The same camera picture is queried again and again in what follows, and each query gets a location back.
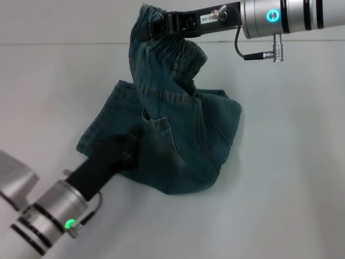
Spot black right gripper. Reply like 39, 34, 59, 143
136, 2, 243, 42

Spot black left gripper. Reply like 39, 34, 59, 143
66, 126, 144, 202

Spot blue denim shorts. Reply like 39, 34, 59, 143
76, 3, 243, 196

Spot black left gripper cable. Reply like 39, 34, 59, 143
70, 190, 105, 240

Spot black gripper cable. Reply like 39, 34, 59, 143
233, 25, 288, 63
70, 190, 105, 240

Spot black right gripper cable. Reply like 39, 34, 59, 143
233, 25, 288, 63

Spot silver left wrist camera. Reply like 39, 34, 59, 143
0, 150, 40, 212

